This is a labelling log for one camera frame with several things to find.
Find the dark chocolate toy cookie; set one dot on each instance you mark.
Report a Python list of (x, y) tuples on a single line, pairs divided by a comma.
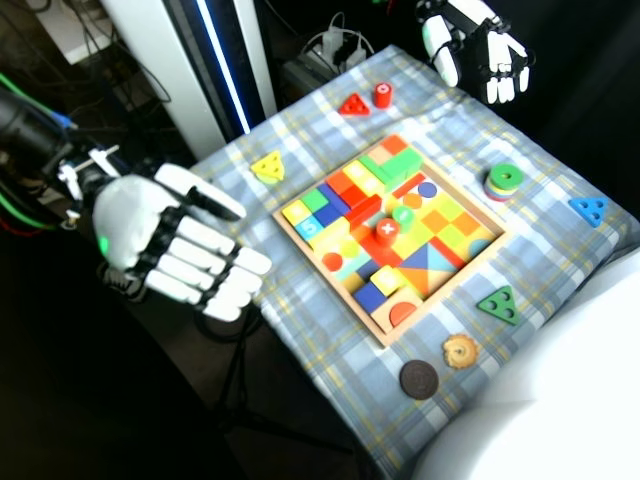
[(419, 380)]

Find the red cylinder with white Q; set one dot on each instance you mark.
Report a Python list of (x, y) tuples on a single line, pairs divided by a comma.
[(382, 97)]

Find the teal cube with five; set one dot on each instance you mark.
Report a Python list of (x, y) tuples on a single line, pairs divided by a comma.
[(310, 227)]

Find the blue wooden cube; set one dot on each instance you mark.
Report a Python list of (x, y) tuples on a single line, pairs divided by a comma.
[(370, 298)]

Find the red wooden plank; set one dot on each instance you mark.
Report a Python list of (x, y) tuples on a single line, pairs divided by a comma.
[(367, 210)]

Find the white column with blue stripe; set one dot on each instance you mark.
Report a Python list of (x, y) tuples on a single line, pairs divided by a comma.
[(150, 60)]

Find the blue plaid cloth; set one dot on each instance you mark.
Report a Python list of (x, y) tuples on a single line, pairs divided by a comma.
[(320, 125)]

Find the white robot body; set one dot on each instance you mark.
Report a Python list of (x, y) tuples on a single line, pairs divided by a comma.
[(550, 400)]

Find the green wooden cube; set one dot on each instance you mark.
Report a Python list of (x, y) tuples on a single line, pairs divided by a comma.
[(395, 171), (315, 200), (412, 159)]

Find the yellow wooden plank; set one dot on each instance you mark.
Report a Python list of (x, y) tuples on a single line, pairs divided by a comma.
[(332, 234)]

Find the green wooden cylinder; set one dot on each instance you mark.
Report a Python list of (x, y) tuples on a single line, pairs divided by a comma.
[(402, 216)]

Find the green wooden plank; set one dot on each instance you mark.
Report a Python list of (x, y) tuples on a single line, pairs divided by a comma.
[(375, 172)]

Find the plain yellow wooden cube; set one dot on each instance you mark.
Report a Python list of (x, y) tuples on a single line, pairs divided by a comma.
[(295, 212)]

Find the blue triangle with three holes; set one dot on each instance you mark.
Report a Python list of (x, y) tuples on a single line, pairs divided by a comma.
[(590, 208)]

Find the red triangle with three holes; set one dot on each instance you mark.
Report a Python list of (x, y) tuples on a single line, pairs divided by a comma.
[(355, 107)]

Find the green triangle with three holes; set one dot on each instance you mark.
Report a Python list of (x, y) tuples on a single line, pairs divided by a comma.
[(501, 303)]

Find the wooden puzzle tray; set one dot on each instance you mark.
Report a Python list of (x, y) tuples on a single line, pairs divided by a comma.
[(452, 222)]

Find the white cabinet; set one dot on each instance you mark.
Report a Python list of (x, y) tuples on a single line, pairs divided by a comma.
[(75, 35)]

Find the white power strip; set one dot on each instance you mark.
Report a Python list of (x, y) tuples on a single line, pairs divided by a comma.
[(332, 47)]

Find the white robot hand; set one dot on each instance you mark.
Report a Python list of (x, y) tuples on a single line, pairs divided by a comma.
[(502, 50), (125, 220)]

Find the blue wooden plank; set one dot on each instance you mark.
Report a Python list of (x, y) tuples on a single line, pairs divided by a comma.
[(327, 196)]

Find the yellow triangle with three holes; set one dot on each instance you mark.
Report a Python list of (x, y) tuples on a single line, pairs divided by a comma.
[(270, 167)]

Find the natural wooden cube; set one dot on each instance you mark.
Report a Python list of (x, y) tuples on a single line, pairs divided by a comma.
[(377, 156)]

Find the dark red wooden cube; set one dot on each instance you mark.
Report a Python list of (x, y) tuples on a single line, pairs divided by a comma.
[(356, 197)]

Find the tan toy cookie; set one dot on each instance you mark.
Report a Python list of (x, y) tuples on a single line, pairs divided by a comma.
[(467, 357)]

